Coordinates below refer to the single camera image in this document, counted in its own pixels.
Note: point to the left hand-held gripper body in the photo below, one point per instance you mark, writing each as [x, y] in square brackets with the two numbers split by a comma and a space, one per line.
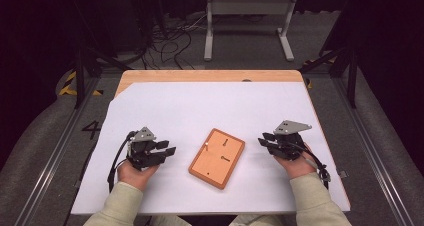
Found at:
[141, 151]

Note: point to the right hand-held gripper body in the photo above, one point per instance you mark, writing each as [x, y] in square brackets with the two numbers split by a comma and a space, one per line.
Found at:
[289, 142]

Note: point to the wooden picture frame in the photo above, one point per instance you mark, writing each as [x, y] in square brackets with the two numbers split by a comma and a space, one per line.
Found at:
[216, 158]

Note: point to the person's left hand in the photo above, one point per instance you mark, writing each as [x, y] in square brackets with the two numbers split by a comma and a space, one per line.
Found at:
[133, 176]

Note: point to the person's right hand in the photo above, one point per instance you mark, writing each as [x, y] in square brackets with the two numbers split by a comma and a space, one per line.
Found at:
[297, 167]

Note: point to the white paper sheet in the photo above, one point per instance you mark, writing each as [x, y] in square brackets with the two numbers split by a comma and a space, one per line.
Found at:
[216, 109]

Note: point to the small grey clip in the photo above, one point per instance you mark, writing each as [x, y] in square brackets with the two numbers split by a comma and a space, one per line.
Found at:
[343, 174]

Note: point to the wooden table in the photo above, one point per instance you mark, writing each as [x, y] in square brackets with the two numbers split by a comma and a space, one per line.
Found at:
[200, 76]

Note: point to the black metal stand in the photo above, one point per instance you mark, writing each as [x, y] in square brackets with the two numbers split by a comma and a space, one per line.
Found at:
[79, 76]
[351, 76]

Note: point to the yellow black hazard tape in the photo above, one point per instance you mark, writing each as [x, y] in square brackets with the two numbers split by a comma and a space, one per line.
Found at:
[68, 86]

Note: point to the grey metal stand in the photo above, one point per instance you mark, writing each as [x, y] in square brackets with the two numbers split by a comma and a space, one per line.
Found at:
[248, 6]

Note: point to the metal floor rail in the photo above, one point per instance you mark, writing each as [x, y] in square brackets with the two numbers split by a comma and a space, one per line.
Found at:
[50, 162]
[373, 162]

